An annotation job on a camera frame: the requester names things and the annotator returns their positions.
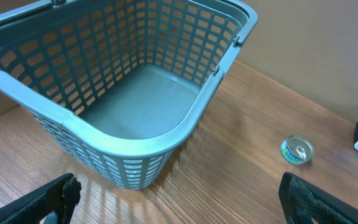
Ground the green labelled round container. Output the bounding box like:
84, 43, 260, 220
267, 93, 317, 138
280, 135, 314, 165

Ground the grey plastic mesh basket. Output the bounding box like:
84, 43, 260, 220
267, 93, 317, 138
0, 0, 259, 190

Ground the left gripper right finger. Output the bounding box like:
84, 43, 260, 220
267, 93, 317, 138
278, 172, 358, 224

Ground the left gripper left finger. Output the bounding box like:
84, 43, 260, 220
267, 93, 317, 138
0, 173, 81, 224

